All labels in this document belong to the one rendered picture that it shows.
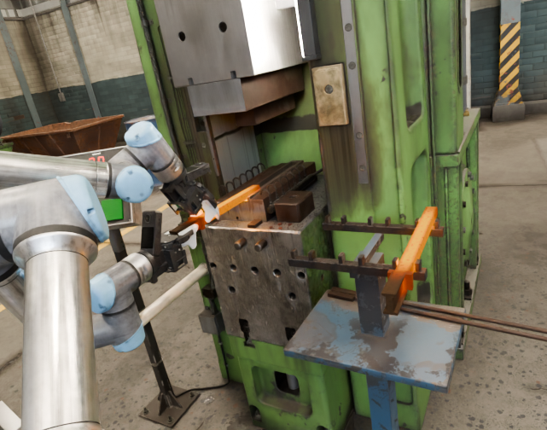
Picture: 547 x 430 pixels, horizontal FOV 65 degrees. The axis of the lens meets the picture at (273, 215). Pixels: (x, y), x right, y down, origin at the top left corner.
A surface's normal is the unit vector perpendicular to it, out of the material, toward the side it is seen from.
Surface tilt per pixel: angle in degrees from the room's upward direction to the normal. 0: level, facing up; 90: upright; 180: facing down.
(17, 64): 90
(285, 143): 90
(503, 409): 0
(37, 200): 37
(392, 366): 0
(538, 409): 0
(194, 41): 90
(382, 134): 90
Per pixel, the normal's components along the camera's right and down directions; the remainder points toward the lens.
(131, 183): 0.50, 0.22
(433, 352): -0.17, -0.92
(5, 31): 0.90, 0.00
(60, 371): 0.34, -0.61
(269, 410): -0.47, 0.38
